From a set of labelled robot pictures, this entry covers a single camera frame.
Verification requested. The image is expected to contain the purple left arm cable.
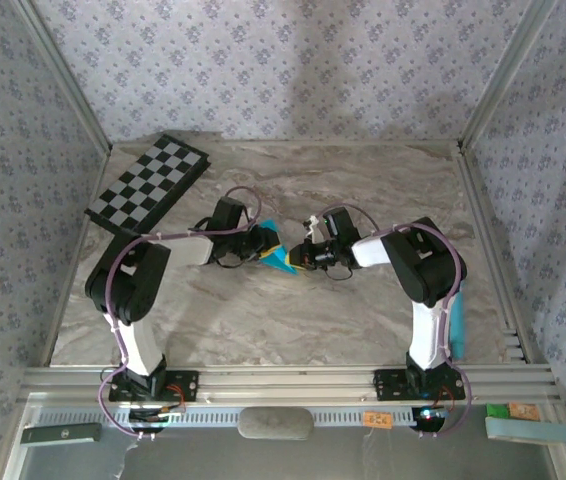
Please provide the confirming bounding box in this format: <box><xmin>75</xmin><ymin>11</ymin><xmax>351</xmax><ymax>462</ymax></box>
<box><xmin>98</xmin><ymin>185</ymin><xmax>264</xmax><ymax>442</ymax></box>

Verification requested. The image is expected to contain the thin black cable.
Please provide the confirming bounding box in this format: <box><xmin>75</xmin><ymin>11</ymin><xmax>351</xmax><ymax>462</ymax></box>
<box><xmin>209</xmin><ymin>252</ymin><xmax>245</xmax><ymax>271</ymax></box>
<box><xmin>323</xmin><ymin>262</ymin><xmax>356</xmax><ymax>282</ymax></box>

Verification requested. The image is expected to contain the black flat bar device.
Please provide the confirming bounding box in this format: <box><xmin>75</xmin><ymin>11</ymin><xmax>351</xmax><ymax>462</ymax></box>
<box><xmin>19</xmin><ymin>422</ymin><xmax>103</xmax><ymax>446</ymax></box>

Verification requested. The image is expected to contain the orange card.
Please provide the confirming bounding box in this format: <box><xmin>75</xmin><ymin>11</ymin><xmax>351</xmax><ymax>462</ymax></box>
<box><xmin>508</xmin><ymin>402</ymin><xmax>541</xmax><ymax>421</ymax></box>

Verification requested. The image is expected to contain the aluminium side rail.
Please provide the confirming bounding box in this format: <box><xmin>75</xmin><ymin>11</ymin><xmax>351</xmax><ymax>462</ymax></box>
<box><xmin>455</xmin><ymin>144</ymin><xmax>532</xmax><ymax>364</ymax></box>

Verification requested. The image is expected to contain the black and grey chessboard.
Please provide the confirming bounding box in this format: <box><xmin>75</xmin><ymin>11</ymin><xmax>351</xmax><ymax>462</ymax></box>
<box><xmin>84</xmin><ymin>132</ymin><xmax>213</xmax><ymax>236</ymax></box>

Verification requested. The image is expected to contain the aluminium frame post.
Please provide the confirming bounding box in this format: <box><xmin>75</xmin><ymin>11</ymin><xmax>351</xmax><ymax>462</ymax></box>
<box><xmin>12</xmin><ymin>0</ymin><xmax>113</xmax><ymax>154</ymax></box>
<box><xmin>457</xmin><ymin>0</ymin><xmax>559</xmax><ymax>151</ymax></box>

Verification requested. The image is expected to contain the slotted grey cable duct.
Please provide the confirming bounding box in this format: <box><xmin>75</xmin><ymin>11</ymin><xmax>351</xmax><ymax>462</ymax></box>
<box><xmin>32</xmin><ymin>405</ymin><xmax>489</xmax><ymax>427</ymax></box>

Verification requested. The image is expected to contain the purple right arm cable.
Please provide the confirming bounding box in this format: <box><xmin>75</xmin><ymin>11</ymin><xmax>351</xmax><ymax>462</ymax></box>
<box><xmin>317</xmin><ymin>202</ymin><xmax>474</xmax><ymax>441</ymax></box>

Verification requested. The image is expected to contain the aluminium frame rail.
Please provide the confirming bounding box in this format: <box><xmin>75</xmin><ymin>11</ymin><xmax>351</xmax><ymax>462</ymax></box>
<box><xmin>18</xmin><ymin>364</ymin><xmax>562</xmax><ymax>402</ymax></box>

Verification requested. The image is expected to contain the blue-grey flat box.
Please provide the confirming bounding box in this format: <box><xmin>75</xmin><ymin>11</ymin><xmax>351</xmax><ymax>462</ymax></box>
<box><xmin>484</xmin><ymin>416</ymin><xmax>566</xmax><ymax>445</ymax></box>

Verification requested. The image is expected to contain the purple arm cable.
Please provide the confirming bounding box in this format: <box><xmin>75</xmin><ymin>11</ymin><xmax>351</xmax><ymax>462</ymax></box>
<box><xmin>317</xmin><ymin>202</ymin><xmax>474</xmax><ymax>441</ymax></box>
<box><xmin>98</xmin><ymin>185</ymin><xmax>264</xmax><ymax>442</ymax></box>

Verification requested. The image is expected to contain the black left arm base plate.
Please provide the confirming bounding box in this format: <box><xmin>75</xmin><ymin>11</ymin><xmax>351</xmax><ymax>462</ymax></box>
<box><xmin>107</xmin><ymin>368</ymin><xmax>200</xmax><ymax>403</ymax></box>

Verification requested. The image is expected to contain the teal paper stack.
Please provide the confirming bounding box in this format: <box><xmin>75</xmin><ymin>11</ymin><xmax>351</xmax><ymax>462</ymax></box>
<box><xmin>450</xmin><ymin>292</ymin><xmax>466</xmax><ymax>361</ymax></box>

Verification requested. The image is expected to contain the grey oval pad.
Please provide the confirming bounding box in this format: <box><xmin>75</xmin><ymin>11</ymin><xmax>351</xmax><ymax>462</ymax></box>
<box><xmin>237</xmin><ymin>406</ymin><xmax>316</xmax><ymax>442</ymax></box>

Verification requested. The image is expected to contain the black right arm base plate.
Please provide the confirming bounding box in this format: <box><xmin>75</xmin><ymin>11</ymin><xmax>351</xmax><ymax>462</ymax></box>
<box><xmin>373</xmin><ymin>367</ymin><xmax>467</xmax><ymax>402</ymax></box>

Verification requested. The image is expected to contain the orange label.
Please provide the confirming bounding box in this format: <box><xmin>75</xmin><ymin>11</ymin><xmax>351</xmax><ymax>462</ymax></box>
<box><xmin>363</xmin><ymin>410</ymin><xmax>394</xmax><ymax>430</ymax></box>

